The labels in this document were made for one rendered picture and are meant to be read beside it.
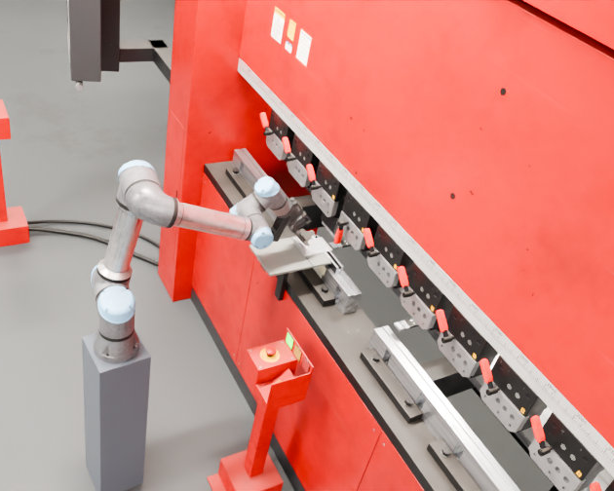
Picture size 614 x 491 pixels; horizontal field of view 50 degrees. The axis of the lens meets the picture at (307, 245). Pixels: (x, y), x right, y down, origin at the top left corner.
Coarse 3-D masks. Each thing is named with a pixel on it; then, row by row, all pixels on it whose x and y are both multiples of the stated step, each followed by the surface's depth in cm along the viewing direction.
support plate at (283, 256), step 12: (288, 240) 256; (264, 252) 247; (276, 252) 248; (288, 252) 250; (300, 252) 251; (324, 252) 254; (264, 264) 242; (276, 264) 243; (288, 264) 244; (300, 264) 246; (312, 264) 247; (324, 264) 249
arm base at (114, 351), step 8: (96, 336) 222; (104, 336) 217; (128, 336) 219; (136, 336) 227; (96, 344) 221; (104, 344) 219; (112, 344) 218; (120, 344) 219; (128, 344) 221; (136, 344) 227; (96, 352) 221; (104, 352) 220; (112, 352) 219; (120, 352) 220; (128, 352) 222; (136, 352) 227; (104, 360) 221; (112, 360) 221; (120, 360) 222
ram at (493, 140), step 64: (256, 0) 263; (320, 0) 223; (384, 0) 194; (448, 0) 171; (512, 0) 156; (256, 64) 272; (320, 64) 230; (384, 64) 199; (448, 64) 175; (512, 64) 157; (576, 64) 142; (320, 128) 237; (384, 128) 204; (448, 128) 179; (512, 128) 160; (576, 128) 144; (384, 192) 210; (448, 192) 184; (512, 192) 163; (576, 192) 147; (448, 256) 188; (512, 256) 167; (576, 256) 150; (512, 320) 171; (576, 320) 153; (576, 384) 156
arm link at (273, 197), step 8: (264, 176) 224; (256, 184) 224; (264, 184) 222; (272, 184) 221; (256, 192) 223; (264, 192) 221; (272, 192) 222; (280, 192) 225; (264, 200) 224; (272, 200) 224; (280, 200) 226; (272, 208) 229
